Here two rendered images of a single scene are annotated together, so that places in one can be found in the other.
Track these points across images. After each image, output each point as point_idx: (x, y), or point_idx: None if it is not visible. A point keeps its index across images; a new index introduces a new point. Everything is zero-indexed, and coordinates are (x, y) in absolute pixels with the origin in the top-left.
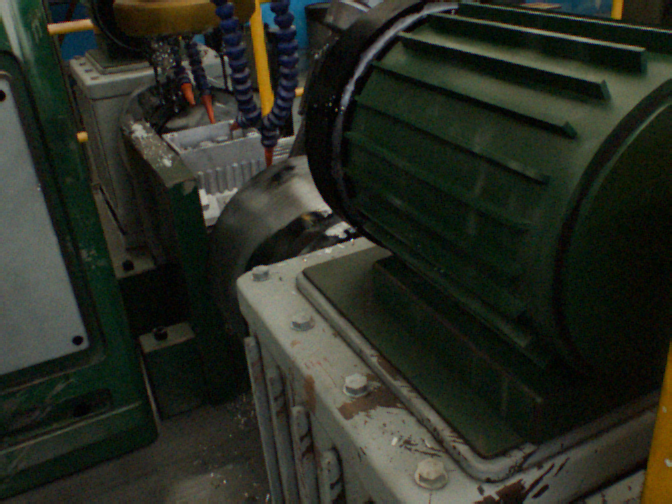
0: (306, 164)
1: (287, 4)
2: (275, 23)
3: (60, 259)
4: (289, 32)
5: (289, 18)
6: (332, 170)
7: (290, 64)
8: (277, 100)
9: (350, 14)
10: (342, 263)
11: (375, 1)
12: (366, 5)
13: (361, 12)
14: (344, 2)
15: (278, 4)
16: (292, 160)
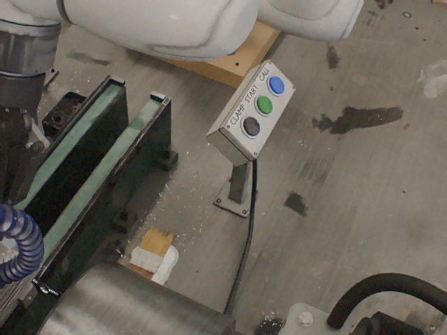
0: (79, 324)
1: (35, 228)
2: (20, 245)
3: None
4: (38, 243)
5: (38, 235)
6: None
7: (39, 259)
8: (16, 273)
9: (18, 89)
10: None
11: (42, 65)
12: (34, 74)
13: (29, 82)
14: (6, 77)
15: (26, 236)
16: (57, 320)
